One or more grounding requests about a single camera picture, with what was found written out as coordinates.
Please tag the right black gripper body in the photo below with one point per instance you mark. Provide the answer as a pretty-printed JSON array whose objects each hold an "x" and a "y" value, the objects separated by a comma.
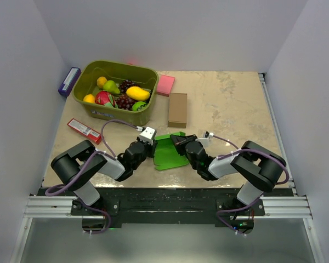
[{"x": 180, "y": 146}]

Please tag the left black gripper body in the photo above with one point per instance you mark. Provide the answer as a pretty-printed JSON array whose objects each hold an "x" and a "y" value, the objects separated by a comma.
[{"x": 148, "y": 152}]

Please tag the green paper box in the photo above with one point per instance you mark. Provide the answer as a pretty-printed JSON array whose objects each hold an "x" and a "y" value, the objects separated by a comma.
[{"x": 166, "y": 156}]

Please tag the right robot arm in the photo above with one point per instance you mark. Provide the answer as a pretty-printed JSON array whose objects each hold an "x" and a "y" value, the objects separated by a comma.
[{"x": 261, "y": 168}]

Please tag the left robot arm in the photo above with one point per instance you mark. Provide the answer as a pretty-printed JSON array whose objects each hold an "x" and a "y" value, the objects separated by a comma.
[{"x": 76, "y": 166}]

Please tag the brown cardboard box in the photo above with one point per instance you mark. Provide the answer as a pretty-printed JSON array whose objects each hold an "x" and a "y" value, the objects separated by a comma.
[{"x": 178, "y": 110}]

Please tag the red rectangular box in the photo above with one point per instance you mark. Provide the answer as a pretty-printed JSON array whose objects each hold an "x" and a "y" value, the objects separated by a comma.
[{"x": 85, "y": 131}]

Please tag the pink box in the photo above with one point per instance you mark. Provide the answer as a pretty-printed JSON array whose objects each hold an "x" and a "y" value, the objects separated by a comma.
[{"x": 165, "y": 85}]

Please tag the purple blue box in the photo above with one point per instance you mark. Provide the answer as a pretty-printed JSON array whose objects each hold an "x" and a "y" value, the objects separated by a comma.
[{"x": 69, "y": 81}]

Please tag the green round fruit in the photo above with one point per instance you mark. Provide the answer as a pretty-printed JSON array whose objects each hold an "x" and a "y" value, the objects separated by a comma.
[{"x": 139, "y": 105}]

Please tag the dark red grapes front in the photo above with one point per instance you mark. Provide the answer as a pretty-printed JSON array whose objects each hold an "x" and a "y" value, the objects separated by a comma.
[{"x": 125, "y": 102}]

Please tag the yellow mango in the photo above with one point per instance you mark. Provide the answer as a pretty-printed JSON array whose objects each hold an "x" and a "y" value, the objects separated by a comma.
[{"x": 137, "y": 93}]

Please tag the olive green plastic bin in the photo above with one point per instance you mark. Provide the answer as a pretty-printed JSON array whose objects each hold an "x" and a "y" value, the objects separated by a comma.
[{"x": 145, "y": 78}]

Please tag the dark purple grapes back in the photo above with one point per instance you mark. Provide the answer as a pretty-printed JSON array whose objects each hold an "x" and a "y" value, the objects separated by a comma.
[{"x": 125, "y": 85}]

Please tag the green pear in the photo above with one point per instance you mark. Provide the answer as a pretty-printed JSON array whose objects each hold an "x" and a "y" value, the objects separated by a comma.
[{"x": 111, "y": 87}]

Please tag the yellow lemon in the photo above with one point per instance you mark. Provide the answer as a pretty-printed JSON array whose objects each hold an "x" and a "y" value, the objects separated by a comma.
[{"x": 89, "y": 98}]

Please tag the small orange fruit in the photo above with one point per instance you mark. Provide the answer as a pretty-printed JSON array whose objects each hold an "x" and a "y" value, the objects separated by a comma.
[{"x": 101, "y": 82}]

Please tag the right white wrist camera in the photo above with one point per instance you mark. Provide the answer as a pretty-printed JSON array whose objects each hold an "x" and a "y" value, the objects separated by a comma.
[{"x": 206, "y": 140}]

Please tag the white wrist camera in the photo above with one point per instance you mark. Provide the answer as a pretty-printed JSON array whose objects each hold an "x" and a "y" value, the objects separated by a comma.
[
  {"x": 206, "y": 140},
  {"x": 147, "y": 135}
]

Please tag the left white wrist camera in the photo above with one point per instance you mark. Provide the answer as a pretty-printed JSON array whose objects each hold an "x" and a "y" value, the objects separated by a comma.
[{"x": 147, "y": 135}]

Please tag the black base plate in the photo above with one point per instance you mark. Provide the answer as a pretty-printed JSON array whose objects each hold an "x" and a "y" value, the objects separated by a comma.
[{"x": 174, "y": 206}]

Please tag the aluminium frame rail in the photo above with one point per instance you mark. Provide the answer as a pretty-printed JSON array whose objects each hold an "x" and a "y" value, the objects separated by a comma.
[{"x": 53, "y": 207}]

